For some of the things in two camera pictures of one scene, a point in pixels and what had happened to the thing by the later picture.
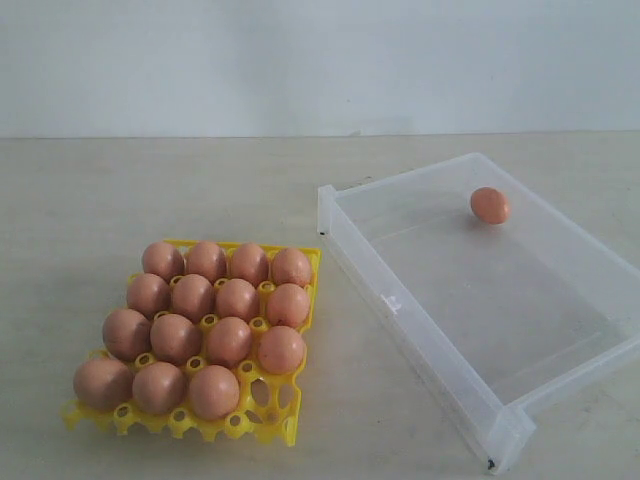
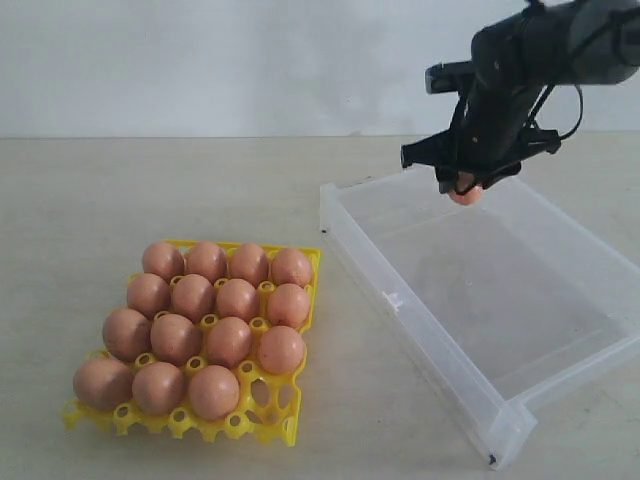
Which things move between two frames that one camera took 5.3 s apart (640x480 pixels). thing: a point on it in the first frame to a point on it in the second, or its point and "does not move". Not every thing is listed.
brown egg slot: (290, 266) does not move
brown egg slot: (207, 258) does not move
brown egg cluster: (281, 350) does not move
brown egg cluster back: (489, 204) to (465, 193)
